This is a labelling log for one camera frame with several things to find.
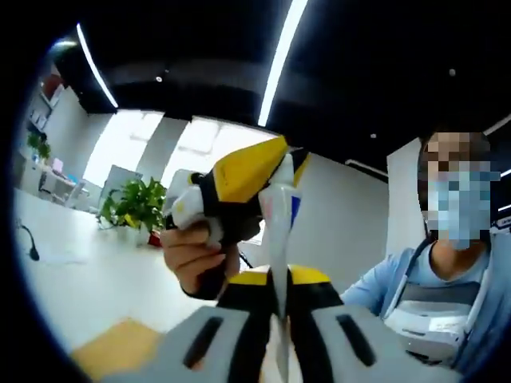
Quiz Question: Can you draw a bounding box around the white chest device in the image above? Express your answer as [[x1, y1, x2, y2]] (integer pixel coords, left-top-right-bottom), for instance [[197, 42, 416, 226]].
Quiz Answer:
[[382, 297, 476, 362]]

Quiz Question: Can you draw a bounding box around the whiteboard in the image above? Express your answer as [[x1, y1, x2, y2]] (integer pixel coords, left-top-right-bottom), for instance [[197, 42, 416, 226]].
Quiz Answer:
[[105, 164, 143, 200]]

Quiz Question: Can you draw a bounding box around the person in blue shirt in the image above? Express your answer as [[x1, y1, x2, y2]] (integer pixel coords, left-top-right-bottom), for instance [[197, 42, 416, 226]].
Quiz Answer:
[[341, 229, 511, 378]]

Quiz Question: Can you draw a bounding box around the small wooden board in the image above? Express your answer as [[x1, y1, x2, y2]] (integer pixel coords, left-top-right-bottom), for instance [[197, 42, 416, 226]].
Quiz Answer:
[[70, 317, 165, 370]]

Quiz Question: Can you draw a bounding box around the ceiling light strip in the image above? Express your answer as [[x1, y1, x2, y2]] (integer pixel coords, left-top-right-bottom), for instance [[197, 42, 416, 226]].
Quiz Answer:
[[75, 22, 120, 109], [258, 0, 309, 127]]

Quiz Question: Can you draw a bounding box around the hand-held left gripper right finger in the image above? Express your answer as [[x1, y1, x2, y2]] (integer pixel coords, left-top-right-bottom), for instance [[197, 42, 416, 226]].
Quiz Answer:
[[285, 263, 454, 383]]

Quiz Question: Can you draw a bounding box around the black cable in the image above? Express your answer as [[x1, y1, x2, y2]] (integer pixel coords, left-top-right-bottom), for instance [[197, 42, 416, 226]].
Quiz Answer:
[[18, 223, 41, 263]]

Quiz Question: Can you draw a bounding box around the large potted green plant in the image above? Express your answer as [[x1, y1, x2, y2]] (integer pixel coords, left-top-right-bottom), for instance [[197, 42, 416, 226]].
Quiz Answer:
[[97, 177, 168, 247]]

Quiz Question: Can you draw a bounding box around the person's right hand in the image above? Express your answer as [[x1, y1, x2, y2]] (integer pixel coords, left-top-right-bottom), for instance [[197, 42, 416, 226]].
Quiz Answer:
[[159, 223, 240, 298]]

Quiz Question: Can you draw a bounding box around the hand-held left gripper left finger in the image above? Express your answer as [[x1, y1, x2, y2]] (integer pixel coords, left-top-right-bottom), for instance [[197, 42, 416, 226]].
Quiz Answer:
[[103, 266, 279, 383]]

